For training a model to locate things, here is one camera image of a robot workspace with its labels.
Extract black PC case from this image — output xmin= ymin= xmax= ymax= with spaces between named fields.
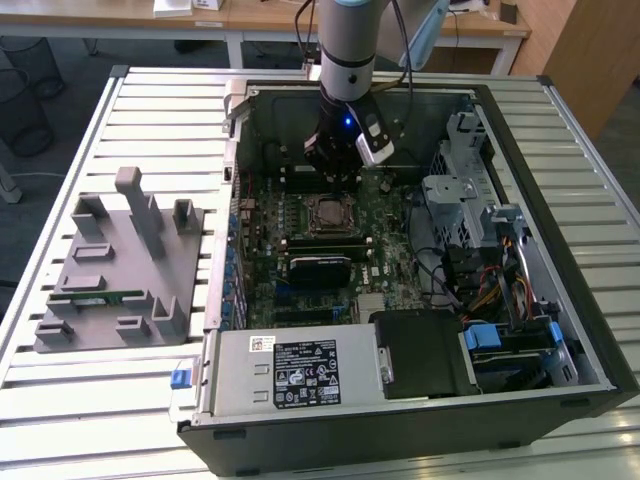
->
xmin=175 ymin=78 xmax=640 ymax=479

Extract black expansion slot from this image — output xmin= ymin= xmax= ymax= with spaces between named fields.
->
xmin=273 ymin=308 xmax=332 ymax=324

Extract CPU socket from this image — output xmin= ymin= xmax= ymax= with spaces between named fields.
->
xmin=304 ymin=192 xmax=359 ymax=237

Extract grey parts rack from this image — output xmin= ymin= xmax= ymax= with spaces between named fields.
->
xmin=33 ymin=166 xmax=207 ymax=355

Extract blue disk carrier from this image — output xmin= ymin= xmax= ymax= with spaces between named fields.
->
xmin=462 ymin=322 xmax=564 ymax=394

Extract silver power supply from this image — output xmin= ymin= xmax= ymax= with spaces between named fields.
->
xmin=192 ymin=327 xmax=396 ymax=421

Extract silver drive cage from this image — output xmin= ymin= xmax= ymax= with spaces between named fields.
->
xmin=419 ymin=112 xmax=506 ymax=251

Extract black wire mesh bin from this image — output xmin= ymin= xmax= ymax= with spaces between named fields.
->
xmin=0 ymin=67 xmax=55 ymax=157
xmin=0 ymin=37 xmax=67 ymax=99

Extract silver finned heatsink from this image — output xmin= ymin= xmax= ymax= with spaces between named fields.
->
xmin=357 ymin=292 xmax=389 ymax=321

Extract grey desk leg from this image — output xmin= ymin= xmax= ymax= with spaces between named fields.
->
xmin=0 ymin=134 xmax=24 ymax=204

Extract green motherboard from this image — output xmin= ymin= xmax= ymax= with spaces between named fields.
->
xmin=233 ymin=167 xmax=439 ymax=332

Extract white rimmed black wrist camera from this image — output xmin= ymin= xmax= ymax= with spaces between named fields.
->
xmin=348 ymin=102 xmax=396 ymax=169

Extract black graphics card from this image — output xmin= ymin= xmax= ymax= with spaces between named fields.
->
xmin=287 ymin=254 xmax=354 ymax=291

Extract wooden cabinet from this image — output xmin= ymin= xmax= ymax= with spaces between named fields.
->
xmin=510 ymin=0 xmax=640 ymax=141

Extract yellow wire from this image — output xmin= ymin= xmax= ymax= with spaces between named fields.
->
xmin=518 ymin=276 xmax=532 ymax=322

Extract wooden desk white frame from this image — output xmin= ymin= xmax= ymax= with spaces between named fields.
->
xmin=0 ymin=0 xmax=246 ymax=69
xmin=227 ymin=0 xmax=532 ymax=76

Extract orange wires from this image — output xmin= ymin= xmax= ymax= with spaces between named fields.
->
xmin=463 ymin=292 xmax=503 ymax=319

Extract grey case latch handle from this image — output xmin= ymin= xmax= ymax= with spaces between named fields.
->
xmin=221 ymin=79 xmax=250 ymax=137

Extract grey ribbon cable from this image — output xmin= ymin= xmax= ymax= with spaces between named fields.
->
xmin=516 ymin=234 xmax=540 ymax=302

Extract plain white box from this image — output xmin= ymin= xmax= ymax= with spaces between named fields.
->
xmin=152 ymin=0 xmax=194 ymax=19

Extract green RAM stick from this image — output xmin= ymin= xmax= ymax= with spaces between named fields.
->
xmin=49 ymin=288 xmax=145 ymax=306

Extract black camera cable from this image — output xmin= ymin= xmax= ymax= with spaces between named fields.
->
xmin=388 ymin=0 xmax=417 ymax=109

